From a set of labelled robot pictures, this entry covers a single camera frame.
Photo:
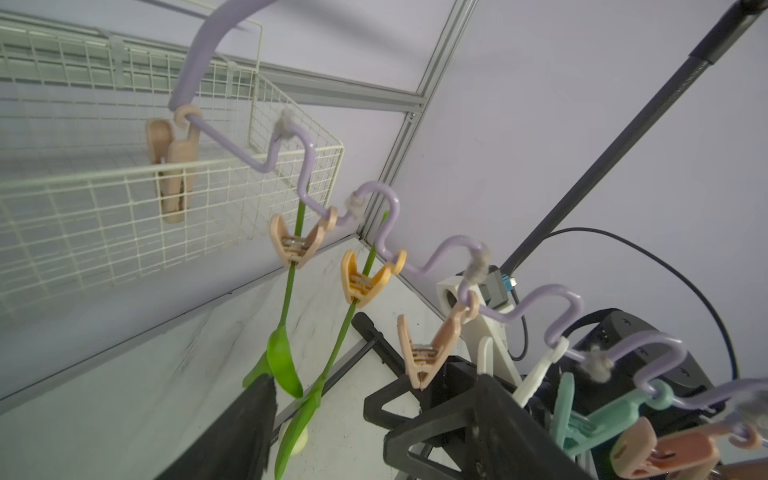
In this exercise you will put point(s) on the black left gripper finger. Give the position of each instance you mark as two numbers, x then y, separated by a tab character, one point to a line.
236	445

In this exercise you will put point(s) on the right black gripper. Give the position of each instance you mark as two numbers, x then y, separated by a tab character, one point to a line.
503	440

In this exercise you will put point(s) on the white tulip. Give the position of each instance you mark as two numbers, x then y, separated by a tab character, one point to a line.
359	289

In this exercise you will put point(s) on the purple clip hanger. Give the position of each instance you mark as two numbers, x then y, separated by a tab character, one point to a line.
231	13

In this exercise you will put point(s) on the blue tulip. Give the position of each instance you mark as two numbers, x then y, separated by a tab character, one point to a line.
277	360

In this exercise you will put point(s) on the black clothes rack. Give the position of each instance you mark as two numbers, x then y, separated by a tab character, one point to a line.
560	127

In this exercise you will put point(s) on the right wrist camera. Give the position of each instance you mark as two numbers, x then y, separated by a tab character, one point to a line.
494	293

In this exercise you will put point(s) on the white wire wall basket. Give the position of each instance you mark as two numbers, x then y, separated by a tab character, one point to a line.
88	200

